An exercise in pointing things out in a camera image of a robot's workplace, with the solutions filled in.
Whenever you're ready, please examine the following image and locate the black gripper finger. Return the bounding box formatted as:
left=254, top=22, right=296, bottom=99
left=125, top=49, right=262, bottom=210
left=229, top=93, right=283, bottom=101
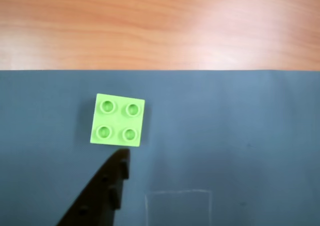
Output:
left=55, top=149, right=131, bottom=226

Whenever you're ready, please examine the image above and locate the grey table mat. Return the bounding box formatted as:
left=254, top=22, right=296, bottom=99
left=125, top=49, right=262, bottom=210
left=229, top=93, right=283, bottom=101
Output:
left=0, top=70, right=320, bottom=226

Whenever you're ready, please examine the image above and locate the green lego block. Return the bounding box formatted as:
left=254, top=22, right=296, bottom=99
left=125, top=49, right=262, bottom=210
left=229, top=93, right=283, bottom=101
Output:
left=89, top=93, right=146, bottom=148

